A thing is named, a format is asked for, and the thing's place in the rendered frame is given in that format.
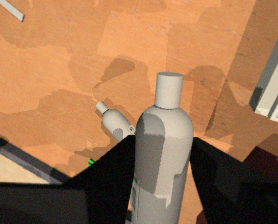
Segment grey gas cylinder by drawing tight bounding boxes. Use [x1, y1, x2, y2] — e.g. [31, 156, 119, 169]
[130, 72, 194, 224]
[95, 101, 135, 142]

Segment white digital scale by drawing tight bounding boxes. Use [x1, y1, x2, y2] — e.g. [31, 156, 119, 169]
[248, 39, 278, 122]

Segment dark red box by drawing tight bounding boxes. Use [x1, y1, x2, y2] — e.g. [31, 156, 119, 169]
[196, 147, 278, 224]

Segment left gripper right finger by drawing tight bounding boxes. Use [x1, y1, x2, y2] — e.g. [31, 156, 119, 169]
[190, 137, 278, 224]

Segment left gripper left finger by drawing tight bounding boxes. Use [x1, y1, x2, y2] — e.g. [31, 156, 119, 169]
[0, 135, 136, 224]

